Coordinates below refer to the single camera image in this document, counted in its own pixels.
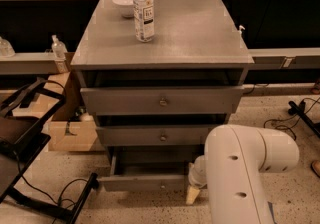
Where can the grey top drawer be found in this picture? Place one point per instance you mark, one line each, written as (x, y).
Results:
(161, 100)

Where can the grey drawer cabinet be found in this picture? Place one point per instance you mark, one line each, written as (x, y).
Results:
(195, 45)

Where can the grey middle drawer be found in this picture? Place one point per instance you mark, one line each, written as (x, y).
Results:
(153, 135)

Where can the brown shoe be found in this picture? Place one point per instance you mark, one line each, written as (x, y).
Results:
(315, 165)

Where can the clear plastic container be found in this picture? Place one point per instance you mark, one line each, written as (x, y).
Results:
(6, 49)

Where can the black stand leg right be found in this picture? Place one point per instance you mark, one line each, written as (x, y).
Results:
(300, 110)

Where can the grey bottom drawer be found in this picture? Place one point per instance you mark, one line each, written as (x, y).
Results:
(150, 168)

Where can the grey drawer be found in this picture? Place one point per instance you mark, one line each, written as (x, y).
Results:
(161, 100)
(153, 135)
(150, 168)

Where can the white ceramic bowl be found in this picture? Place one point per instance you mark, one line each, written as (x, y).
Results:
(125, 7)

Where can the cardboard box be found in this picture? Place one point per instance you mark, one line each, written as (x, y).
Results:
(71, 128)

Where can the black cart frame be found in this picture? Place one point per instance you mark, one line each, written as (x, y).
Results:
(21, 141)

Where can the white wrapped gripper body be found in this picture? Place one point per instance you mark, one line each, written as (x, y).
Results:
(195, 173)

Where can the clear pump bottle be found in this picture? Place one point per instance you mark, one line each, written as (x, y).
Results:
(58, 47)

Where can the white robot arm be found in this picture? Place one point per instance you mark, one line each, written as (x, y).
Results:
(234, 158)

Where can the clear plastic water bottle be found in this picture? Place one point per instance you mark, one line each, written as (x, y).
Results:
(144, 19)

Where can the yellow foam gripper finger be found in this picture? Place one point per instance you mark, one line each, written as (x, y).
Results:
(192, 194)

